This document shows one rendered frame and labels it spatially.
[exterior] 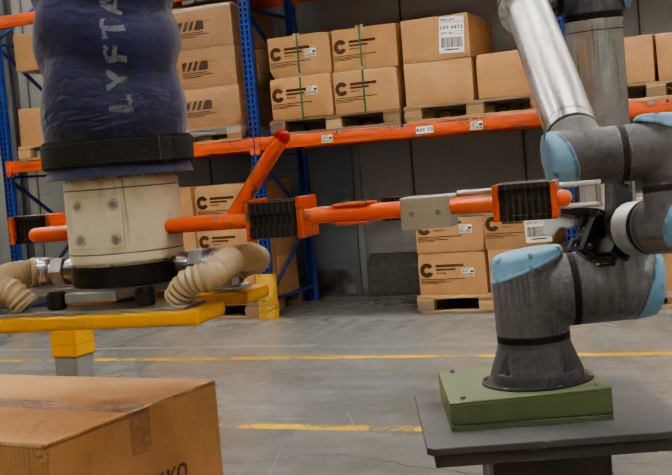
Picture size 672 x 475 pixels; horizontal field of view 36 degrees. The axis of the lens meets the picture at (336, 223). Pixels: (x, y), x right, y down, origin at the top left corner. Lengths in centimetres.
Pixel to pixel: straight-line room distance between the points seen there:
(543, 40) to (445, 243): 695
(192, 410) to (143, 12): 63
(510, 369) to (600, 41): 68
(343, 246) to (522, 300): 834
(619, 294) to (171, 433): 96
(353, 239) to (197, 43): 248
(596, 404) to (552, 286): 24
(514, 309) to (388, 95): 687
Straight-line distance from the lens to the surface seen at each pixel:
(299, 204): 146
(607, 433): 205
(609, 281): 216
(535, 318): 214
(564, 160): 166
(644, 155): 168
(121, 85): 152
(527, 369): 215
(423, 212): 143
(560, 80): 181
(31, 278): 167
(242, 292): 160
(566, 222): 190
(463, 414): 210
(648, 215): 171
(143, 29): 153
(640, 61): 851
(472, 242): 877
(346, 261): 1044
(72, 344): 229
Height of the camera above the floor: 128
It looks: 3 degrees down
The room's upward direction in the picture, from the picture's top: 5 degrees counter-clockwise
